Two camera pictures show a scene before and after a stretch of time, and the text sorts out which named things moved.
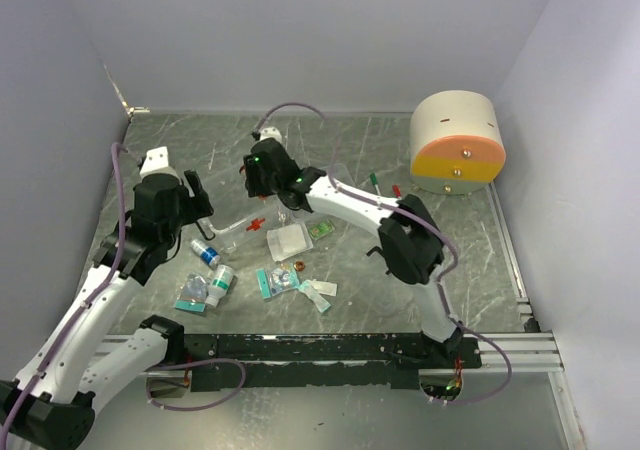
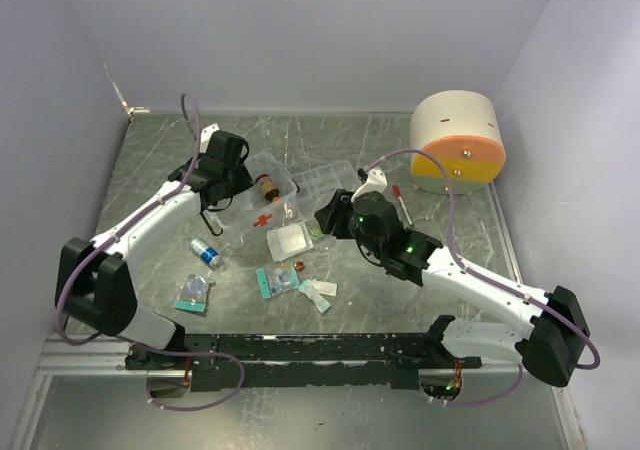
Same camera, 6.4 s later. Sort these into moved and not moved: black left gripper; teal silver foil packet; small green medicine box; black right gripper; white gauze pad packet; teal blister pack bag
Moved: black right gripper; black left gripper
Not moved: small green medicine box; white gauze pad packet; teal silver foil packet; teal blister pack bag
